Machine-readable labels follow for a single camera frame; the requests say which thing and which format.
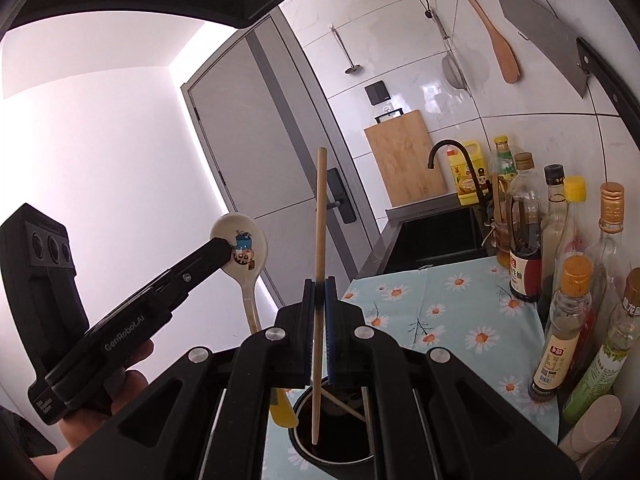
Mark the black faucet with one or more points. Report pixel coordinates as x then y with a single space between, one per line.
452 141

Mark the green label bottle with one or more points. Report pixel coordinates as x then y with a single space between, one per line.
600 370

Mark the daisy print tablecloth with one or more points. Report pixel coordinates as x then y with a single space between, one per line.
450 310

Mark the metal mesh strainer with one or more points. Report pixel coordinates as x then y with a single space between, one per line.
452 67

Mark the black wall switch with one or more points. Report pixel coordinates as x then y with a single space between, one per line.
377 92

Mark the bamboo cutting board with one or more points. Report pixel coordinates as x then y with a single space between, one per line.
405 160

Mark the black range hood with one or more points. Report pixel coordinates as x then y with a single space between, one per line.
150 0

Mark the black sink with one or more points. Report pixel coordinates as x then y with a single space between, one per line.
435 235

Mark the person's left hand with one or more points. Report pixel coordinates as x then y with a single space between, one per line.
85 425

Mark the person's left forearm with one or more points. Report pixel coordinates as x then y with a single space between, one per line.
20 435

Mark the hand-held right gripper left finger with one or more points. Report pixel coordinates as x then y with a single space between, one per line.
311 330

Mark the yellow cap oil bottle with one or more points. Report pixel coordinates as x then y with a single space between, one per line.
502 160

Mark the yellow cap white bottle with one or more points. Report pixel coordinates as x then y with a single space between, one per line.
575 190

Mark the white plastic lid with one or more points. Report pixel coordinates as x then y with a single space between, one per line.
595 425

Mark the black utensil holder cup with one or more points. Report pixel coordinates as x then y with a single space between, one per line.
340 440

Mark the wooden spatula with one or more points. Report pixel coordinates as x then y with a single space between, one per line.
505 55

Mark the orange cap red label bottle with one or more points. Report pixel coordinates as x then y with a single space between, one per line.
560 360

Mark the yellow oil jug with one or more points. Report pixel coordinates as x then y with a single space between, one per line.
467 180

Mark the black cap glass bottle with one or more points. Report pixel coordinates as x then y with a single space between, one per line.
554 220

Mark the gold cap clear bottle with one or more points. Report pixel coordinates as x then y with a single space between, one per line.
611 210

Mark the metal ladle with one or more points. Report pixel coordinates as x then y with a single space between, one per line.
352 68

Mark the grey door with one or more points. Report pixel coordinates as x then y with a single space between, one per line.
240 135

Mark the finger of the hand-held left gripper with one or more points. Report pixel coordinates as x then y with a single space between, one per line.
205 260

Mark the wooden chopstick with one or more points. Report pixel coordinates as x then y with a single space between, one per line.
320 210
345 407

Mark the dark soy sauce bottle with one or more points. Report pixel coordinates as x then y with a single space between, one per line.
525 270

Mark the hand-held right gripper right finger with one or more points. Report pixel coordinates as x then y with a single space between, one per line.
330 330

